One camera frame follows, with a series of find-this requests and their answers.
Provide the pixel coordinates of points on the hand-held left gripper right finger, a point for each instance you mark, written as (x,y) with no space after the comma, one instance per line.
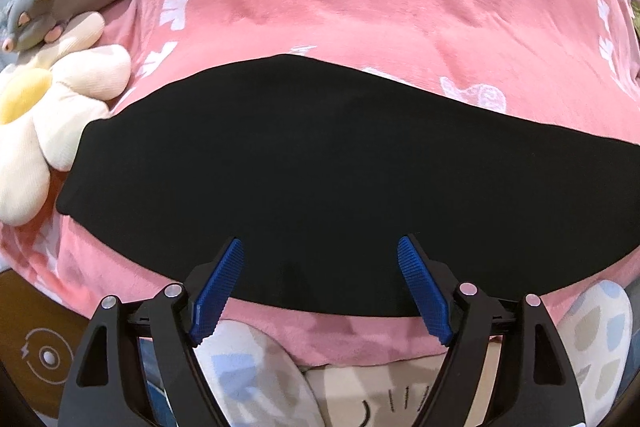
(422,289)

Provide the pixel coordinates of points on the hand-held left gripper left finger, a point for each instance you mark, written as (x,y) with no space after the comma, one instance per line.
(220,289)

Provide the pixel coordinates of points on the black pants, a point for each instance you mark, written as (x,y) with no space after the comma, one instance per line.
(320,167)

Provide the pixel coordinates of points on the person's patterned pajama pants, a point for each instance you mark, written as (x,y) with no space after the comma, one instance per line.
(250,372)

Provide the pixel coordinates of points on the person's cream printed top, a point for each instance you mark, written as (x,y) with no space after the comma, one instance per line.
(370,394)

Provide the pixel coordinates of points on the brown wooden nightstand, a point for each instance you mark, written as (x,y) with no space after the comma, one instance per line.
(30,327)

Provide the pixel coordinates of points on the cream flower plush pillow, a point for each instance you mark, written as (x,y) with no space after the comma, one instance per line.
(55,107)

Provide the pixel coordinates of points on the green cloth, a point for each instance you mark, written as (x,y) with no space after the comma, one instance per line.
(635,18)

